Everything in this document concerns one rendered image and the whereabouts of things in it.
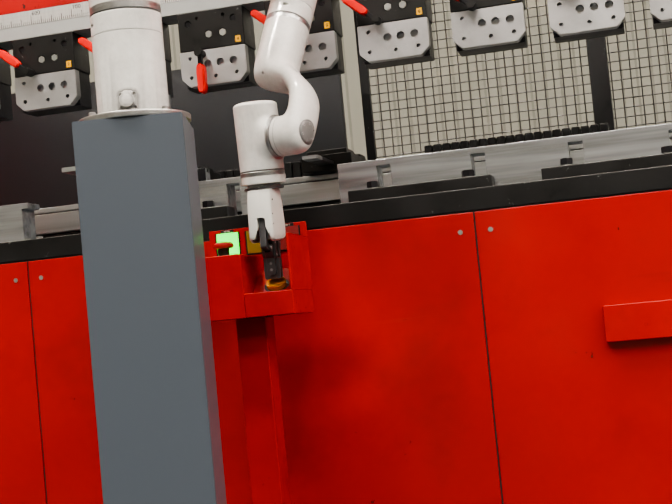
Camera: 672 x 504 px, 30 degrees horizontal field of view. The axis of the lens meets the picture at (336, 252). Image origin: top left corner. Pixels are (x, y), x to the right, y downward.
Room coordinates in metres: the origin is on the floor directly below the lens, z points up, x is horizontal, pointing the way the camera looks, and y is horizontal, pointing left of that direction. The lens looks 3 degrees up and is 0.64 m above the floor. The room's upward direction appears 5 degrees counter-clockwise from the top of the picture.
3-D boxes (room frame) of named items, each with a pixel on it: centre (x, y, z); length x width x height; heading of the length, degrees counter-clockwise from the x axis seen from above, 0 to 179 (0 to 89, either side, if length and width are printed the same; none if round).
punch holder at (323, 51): (2.70, 0.02, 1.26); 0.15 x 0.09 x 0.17; 76
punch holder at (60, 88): (2.84, 0.61, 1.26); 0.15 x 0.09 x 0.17; 76
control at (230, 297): (2.41, 0.17, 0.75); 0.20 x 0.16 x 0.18; 78
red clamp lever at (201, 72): (2.69, 0.25, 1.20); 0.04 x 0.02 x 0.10; 166
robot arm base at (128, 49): (2.10, 0.32, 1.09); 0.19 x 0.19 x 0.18
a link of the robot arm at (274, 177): (2.37, 0.12, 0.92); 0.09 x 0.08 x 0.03; 168
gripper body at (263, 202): (2.37, 0.12, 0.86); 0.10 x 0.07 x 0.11; 168
